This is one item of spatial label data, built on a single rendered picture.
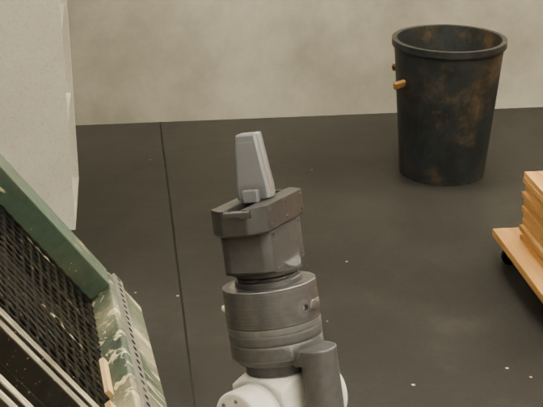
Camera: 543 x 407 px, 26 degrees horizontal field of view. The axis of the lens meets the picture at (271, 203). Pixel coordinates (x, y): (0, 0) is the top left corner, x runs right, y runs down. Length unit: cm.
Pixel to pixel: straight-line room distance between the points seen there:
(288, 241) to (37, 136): 385
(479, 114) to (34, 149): 198
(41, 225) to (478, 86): 325
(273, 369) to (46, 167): 390
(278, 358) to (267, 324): 3
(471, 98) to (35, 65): 192
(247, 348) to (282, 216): 12
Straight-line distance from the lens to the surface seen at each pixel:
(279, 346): 107
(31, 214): 239
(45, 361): 172
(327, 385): 107
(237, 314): 107
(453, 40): 573
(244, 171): 107
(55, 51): 479
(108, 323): 235
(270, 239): 104
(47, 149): 491
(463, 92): 532
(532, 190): 448
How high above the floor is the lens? 200
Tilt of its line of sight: 22 degrees down
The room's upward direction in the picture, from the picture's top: straight up
